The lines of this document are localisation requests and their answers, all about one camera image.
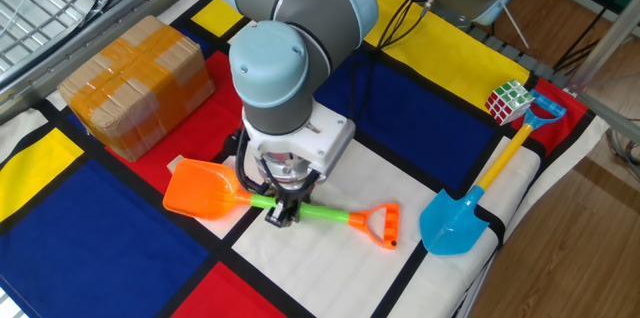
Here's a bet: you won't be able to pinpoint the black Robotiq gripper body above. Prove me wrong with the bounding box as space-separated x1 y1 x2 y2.
269 185 304 208

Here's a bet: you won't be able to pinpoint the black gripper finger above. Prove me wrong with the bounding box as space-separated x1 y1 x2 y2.
298 181 318 207
263 200 302 230

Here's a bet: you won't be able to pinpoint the orange toy shovel green handle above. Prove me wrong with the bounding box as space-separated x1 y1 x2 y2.
162 157 401 251

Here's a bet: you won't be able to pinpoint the Mondrian pattern tablecloth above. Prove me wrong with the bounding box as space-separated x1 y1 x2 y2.
0 0 611 318

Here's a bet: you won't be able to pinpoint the taped cardboard box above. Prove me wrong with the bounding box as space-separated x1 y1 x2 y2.
57 14 217 163

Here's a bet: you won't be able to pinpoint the Rubik's cube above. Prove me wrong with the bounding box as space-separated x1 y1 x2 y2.
483 79 536 127

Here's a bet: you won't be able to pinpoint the blue toy shovel yellow handle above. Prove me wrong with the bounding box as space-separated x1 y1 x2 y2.
418 88 569 257

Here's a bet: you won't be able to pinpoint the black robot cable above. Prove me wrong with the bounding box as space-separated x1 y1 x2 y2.
234 0 451 199

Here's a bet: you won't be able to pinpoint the white cable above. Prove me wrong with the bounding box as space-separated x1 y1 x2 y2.
488 0 531 50

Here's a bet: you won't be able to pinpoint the metal wire rack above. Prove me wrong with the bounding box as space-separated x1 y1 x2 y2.
0 0 211 124

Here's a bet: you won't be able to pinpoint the black floor cables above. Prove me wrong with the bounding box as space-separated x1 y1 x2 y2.
552 7 609 74

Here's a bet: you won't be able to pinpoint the grey cable bundle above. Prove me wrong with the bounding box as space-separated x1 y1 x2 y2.
607 117 640 182

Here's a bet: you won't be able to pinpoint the aluminium frame post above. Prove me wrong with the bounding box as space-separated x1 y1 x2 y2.
567 0 640 95

